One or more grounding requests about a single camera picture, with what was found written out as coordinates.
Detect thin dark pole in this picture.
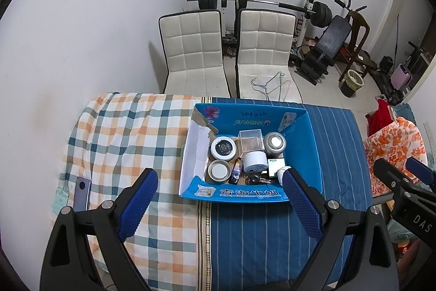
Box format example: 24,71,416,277
393,14,401,56

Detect orange floral blanket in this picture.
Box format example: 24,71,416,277
363,117,436,198

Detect black bag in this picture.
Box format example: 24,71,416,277
379,56,394,73

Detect round metal tin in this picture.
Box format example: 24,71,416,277
207,160,230,182

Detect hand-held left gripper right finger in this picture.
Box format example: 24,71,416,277
282,168,399,291

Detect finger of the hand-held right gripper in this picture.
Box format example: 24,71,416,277
406,156,436,183
373,159,423,201

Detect barbell with black plates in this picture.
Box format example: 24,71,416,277
187,0,332,28

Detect grey smartphone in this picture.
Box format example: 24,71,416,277
73,177,92,211

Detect red cloth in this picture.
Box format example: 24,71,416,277
366,97,396,138

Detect small white bottle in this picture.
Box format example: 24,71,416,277
277,167,293,187

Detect blue wire hanger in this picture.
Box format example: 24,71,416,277
251,72,285,101

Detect white quilted chair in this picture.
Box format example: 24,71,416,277
158,10,229,95
236,8,302,102

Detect silver metal can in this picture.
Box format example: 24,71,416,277
264,132,287,157

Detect white round cosmetic compact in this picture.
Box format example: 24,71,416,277
210,136,238,161

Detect pink suitcase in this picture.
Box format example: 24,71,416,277
393,64,413,92

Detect bunch of keys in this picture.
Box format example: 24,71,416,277
244,174,276,185

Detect blue striped bed sheet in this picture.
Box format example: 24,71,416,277
196,97,373,291

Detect white barbell rack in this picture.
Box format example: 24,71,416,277
218,0,321,48

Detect clear plastic box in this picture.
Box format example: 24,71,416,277
238,129,265,157

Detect orange teal plaid blanket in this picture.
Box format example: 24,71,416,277
54,91,205,291

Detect black weight bench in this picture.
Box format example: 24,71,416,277
295,15,353,86

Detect black and white packet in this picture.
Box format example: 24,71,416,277
267,157,287,180

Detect trash bin with liner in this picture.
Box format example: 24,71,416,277
341,69,364,98

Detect brown wooden chair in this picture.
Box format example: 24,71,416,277
339,10,379,82

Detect pale green card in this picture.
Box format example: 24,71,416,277
53,188,69,218

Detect black exercise bike handlebars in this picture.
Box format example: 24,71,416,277
334,0,368,15

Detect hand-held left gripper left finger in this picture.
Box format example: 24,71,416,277
40,167,159,291

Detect small dark bottle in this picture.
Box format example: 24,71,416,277
229,157,244,184

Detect blue cardboard box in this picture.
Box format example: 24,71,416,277
179,103,323,206

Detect white round jar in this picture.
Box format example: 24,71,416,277
243,151,270,173

